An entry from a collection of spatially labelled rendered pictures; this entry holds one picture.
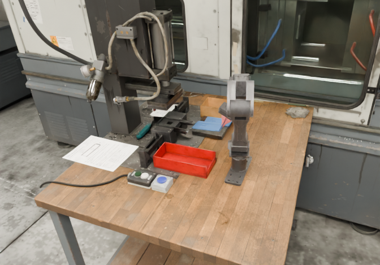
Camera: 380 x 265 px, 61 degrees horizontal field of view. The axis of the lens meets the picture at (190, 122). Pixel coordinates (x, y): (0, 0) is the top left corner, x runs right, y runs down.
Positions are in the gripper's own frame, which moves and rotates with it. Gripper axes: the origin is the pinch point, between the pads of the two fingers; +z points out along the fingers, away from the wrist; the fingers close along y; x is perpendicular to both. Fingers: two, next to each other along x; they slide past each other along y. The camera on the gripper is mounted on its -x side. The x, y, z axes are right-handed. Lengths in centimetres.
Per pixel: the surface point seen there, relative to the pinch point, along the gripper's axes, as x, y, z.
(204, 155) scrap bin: 13.3, -0.8, 10.2
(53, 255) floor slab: 32, 51, 139
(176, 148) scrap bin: 14.0, 12.0, 15.6
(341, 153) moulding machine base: -60, -65, 12
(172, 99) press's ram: 4.5, 25.5, 0.1
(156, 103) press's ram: 11.4, 29.7, 1.5
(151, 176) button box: 34.5, 12.2, 17.2
